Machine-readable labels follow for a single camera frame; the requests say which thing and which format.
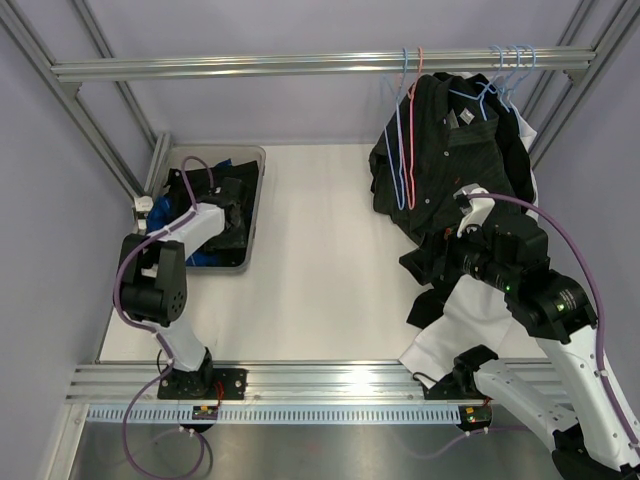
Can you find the blue plaid shirt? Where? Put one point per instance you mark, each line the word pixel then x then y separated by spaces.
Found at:
pixel 165 210

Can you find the aluminium hanging rail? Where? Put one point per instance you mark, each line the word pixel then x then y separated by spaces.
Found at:
pixel 389 62

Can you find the white slotted cable duct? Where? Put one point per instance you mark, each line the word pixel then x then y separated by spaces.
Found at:
pixel 279 415

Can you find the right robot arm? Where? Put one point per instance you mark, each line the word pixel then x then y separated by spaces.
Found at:
pixel 595 438

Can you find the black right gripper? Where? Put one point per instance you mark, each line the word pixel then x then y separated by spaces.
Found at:
pixel 453 245

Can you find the blue wire hanger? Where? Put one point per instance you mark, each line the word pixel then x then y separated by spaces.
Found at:
pixel 526 61
pixel 512 60
pixel 480 97
pixel 395 155

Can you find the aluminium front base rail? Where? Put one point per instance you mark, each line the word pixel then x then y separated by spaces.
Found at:
pixel 357 382

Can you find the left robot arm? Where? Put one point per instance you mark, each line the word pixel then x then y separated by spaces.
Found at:
pixel 151 288

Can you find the dark pinstriped shirt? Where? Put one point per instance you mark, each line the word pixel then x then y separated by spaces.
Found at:
pixel 454 147

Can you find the right aluminium frame post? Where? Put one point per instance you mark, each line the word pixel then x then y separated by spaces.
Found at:
pixel 557 95

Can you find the clear plastic bin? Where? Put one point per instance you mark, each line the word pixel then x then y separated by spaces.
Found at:
pixel 255 200

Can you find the black shirt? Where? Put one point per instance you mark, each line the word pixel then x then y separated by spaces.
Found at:
pixel 210 211

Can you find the white shirt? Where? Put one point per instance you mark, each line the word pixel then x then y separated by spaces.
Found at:
pixel 452 318

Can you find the pink wire hanger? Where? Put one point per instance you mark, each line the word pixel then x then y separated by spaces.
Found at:
pixel 409 155

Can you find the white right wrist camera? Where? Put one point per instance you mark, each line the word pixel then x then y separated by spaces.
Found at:
pixel 475 204

